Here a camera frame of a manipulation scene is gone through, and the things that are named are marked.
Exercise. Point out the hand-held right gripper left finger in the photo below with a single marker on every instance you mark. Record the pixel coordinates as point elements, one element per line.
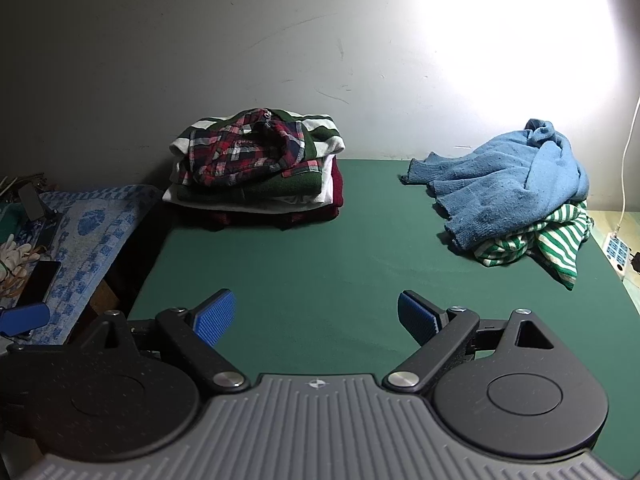
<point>215,317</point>

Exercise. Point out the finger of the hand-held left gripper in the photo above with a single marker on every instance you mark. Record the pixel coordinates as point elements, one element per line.
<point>25,317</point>

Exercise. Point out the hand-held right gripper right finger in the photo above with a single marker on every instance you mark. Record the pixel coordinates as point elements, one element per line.
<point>417,317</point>

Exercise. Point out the green white-striped sweater plaid collar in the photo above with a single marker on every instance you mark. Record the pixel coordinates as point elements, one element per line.
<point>240,150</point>

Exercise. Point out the black phone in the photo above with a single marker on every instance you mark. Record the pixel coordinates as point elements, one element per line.
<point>39,282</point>

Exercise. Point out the white gloves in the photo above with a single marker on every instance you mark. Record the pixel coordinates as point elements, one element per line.
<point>17,260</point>

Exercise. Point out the cardboard box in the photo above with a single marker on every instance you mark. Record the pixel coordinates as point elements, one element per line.
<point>105,305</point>

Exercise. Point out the teal cloth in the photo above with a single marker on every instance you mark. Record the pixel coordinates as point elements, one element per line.
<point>11,222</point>

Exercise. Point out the blue patterned towel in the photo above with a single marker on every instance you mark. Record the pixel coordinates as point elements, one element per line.
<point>95,240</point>

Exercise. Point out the grey phone with stand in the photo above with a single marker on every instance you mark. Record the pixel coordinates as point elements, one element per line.
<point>32,200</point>

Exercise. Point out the dark red folded garment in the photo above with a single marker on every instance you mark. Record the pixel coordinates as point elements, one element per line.
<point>337,190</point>

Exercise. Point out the green white striped shirt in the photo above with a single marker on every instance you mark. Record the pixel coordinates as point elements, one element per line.
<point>555,240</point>

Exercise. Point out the blue knit sweater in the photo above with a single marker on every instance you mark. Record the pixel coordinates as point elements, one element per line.
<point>505,185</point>

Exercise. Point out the white power strip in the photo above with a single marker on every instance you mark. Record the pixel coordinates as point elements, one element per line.
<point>617,255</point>

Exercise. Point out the black plug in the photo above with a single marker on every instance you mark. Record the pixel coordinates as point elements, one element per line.
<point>636,261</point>

